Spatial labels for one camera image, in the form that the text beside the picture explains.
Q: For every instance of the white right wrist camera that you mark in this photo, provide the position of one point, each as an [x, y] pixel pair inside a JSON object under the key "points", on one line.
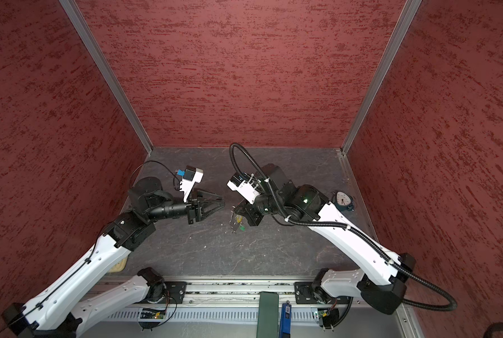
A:
{"points": [[248, 188]]}

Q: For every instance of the perforated metal keyring red handle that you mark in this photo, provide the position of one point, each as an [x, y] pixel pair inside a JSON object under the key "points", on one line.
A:
{"points": [[235, 227]]}

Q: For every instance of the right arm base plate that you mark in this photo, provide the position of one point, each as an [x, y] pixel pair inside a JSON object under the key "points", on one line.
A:
{"points": [[309, 293]]}

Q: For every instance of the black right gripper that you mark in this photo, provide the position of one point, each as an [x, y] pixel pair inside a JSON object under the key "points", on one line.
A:
{"points": [[251, 212]]}

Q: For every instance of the aluminium front rail frame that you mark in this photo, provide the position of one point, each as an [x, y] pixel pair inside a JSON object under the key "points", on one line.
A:
{"points": [[207, 298]]}

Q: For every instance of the right circuit board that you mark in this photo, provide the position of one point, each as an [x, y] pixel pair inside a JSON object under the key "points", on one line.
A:
{"points": [[327, 319]]}

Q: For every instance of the circuit board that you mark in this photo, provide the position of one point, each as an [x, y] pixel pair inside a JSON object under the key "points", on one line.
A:
{"points": [[327, 319], [152, 314]]}

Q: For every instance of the right aluminium corner post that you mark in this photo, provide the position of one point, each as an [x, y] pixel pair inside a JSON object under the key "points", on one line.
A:
{"points": [[399, 32]]}

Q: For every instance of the aluminium corner post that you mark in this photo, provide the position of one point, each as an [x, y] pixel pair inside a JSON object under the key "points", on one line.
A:
{"points": [[399, 32], [81, 27]]}

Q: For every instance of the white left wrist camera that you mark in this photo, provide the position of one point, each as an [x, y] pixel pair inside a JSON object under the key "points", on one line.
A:
{"points": [[189, 177]]}

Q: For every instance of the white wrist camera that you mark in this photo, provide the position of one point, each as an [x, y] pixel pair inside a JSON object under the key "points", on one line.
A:
{"points": [[189, 177], [248, 188]]}

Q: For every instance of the left aluminium corner post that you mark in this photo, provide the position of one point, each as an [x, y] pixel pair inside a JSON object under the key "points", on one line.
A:
{"points": [[81, 27]]}

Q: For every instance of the dark green block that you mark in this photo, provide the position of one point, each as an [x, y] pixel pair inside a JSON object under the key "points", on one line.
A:
{"points": [[268, 312]]}

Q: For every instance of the teal kitchen scale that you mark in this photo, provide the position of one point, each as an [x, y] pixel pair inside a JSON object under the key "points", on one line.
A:
{"points": [[343, 202]]}

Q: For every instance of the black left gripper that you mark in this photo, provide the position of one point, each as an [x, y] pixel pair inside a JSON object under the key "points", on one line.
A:
{"points": [[195, 207]]}

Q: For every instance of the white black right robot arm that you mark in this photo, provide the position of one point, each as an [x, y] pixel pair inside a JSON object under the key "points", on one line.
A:
{"points": [[375, 281]]}

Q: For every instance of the blue device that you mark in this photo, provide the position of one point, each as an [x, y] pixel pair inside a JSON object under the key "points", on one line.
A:
{"points": [[285, 320]]}

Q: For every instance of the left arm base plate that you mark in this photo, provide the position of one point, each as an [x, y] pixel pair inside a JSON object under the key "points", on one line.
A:
{"points": [[173, 292]]}

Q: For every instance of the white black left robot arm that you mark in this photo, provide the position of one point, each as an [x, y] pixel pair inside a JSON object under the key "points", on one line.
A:
{"points": [[60, 311]]}

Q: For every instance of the left circuit board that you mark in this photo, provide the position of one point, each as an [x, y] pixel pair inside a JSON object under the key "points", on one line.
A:
{"points": [[152, 314]]}

